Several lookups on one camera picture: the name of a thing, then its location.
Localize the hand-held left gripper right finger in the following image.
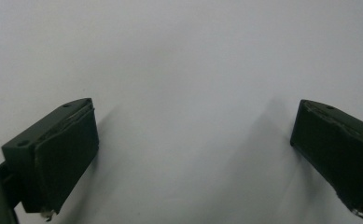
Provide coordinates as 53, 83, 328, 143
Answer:
289, 99, 363, 222

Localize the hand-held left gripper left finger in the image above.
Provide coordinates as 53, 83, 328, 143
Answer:
1, 97, 100, 222

